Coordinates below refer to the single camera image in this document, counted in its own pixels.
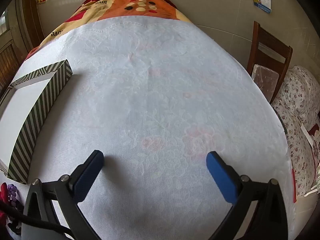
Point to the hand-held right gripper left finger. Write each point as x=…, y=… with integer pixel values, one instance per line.
x=87, y=177

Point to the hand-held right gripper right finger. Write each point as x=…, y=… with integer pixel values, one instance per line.
x=220, y=177

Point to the striped rectangular box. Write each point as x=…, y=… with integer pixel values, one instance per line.
x=25, y=135

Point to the red satin bow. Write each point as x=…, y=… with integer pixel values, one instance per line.
x=3, y=195

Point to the white embossed tablecloth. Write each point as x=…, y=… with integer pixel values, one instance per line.
x=155, y=100

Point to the dark red cloth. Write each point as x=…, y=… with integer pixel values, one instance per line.
x=316, y=133

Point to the pink chair cushion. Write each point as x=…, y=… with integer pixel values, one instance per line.
x=265, y=80

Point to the floral bedding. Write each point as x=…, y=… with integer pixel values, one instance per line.
x=297, y=100

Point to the brown wooden chair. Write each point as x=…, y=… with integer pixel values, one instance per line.
x=265, y=52

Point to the dark wooden slatted door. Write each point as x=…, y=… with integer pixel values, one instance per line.
x=10, y=55

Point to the orange printed blanket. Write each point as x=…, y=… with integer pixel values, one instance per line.
x=120, y=5

